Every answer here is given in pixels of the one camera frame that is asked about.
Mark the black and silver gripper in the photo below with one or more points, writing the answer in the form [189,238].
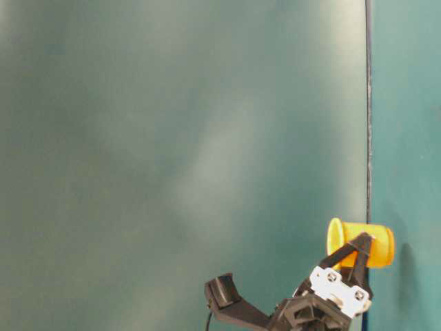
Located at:
[329,299]

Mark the yellow plastic cup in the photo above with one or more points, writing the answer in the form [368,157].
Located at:
[382,246]

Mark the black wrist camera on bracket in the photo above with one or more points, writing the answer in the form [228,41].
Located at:
[228,306]

